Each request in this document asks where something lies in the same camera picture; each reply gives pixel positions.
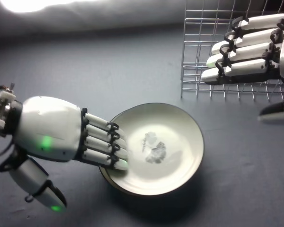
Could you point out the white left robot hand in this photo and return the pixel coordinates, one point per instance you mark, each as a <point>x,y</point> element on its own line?
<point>49,125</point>

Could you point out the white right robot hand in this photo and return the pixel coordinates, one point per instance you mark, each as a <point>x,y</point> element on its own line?
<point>251,35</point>

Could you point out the white cloth sheet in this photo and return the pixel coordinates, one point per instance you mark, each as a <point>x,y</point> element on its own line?
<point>85,11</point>

